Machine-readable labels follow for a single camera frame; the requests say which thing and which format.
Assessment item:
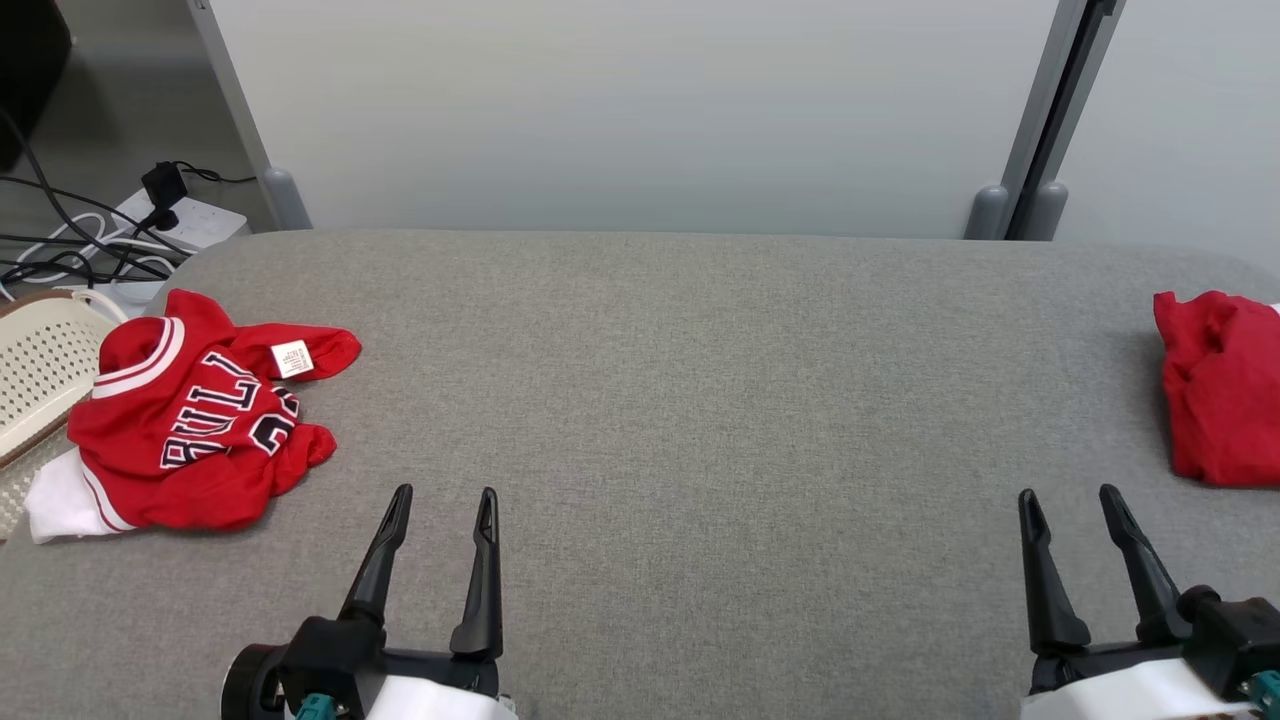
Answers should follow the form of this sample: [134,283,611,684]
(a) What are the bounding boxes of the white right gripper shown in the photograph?
[1018,484,1256,720]

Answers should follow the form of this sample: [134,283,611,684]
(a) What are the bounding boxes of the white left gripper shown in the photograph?
[222,484,519,720]

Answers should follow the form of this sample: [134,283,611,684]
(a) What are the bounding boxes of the red shorts white stripes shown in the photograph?
[1153,290,1280,489]

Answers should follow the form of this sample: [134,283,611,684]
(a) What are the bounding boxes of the red Bulls 23 jersey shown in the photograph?
[25,290,363,546]

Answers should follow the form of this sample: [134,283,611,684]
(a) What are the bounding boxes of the cream perforated laundry basket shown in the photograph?
[0,290,131,541]

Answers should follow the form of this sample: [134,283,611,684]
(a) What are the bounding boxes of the black power adapter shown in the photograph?
[140,162,189,231]

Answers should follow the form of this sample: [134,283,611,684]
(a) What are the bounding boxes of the grey partition post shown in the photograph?
[1022,0,1126,241]
[965,0,1086,241]
[188,0,313,231]

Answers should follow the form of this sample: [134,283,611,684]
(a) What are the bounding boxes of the thin black adapter cable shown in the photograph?
[180,160,259,187]

